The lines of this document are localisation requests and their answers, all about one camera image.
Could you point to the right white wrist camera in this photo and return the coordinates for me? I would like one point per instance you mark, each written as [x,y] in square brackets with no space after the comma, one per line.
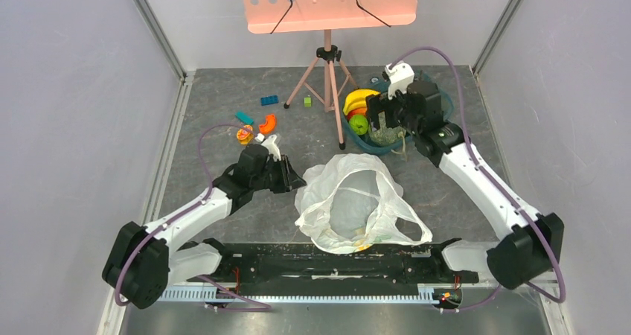
[399,75]

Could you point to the red orange mango fake fruit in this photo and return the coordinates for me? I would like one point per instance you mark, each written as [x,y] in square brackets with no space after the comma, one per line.
[357,111]

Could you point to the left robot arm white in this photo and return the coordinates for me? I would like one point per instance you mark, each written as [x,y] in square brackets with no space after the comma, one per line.
[145,260]

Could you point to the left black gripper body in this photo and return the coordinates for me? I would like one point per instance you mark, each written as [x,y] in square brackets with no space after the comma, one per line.
[271,179]

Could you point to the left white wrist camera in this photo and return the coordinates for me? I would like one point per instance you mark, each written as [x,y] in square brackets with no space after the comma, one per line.
[270,142]

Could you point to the teal plastic fruit bin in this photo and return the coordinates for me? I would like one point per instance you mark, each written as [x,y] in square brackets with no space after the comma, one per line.
[367,145]

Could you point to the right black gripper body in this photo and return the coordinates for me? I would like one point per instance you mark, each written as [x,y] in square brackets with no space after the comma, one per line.
[383,109]

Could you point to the green apple fake fruit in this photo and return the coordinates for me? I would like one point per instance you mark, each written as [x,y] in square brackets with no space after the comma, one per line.
[359,124]

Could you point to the blue lego brick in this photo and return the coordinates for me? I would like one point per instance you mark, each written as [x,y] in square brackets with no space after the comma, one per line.
[269,100]

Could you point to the orange curved block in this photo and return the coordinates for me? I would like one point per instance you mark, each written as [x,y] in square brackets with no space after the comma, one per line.
[269,124]

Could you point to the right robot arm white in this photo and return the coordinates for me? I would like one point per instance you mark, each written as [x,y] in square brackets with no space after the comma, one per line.
[530,243]

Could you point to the yellow banana fake fruit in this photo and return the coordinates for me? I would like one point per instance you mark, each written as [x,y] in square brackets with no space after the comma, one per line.
[357,99]

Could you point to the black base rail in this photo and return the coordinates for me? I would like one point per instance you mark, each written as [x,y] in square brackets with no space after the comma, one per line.
[302,269]

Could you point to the white plastic bag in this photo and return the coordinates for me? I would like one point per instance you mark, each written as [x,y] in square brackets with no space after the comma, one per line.
[352,203]

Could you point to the orange slice toy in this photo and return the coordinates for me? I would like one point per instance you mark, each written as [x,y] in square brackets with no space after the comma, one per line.
[245,134]

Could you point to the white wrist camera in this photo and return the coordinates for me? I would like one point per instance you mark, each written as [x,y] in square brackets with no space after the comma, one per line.
[399,75]
[270,142]

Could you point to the green netted melon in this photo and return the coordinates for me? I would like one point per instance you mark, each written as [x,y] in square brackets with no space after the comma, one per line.
[389,140]

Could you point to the teal flat block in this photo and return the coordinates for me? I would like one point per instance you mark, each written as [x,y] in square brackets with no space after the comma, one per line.
[244,118]

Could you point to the pink music stand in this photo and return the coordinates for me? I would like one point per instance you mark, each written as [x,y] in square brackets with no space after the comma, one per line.
[327,74]

